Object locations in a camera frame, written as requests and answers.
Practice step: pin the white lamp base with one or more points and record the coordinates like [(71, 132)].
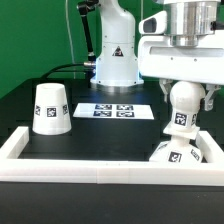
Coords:
[(178, 149)]

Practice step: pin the white marker tag sheet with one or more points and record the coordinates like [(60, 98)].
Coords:
[(113, 111)]

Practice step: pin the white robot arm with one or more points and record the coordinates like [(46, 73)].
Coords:
[(184, 41)]

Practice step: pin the white lamp bulb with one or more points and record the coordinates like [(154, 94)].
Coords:
[(185, 98)]

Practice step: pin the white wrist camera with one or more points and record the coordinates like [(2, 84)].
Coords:
[(156, 24)]

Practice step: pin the white lamp shade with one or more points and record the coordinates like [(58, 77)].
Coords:
[(51, 111)]

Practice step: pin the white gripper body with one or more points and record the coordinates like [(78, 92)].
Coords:
[(202, 64)]

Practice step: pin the white U-shaped frame barrier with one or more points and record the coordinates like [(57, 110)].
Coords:
[(15, 169)]

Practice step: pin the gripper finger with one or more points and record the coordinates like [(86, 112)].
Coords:
[(166, 85), (211, 92)]

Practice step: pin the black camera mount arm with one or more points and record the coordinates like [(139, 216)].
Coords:
[(84, 7)]

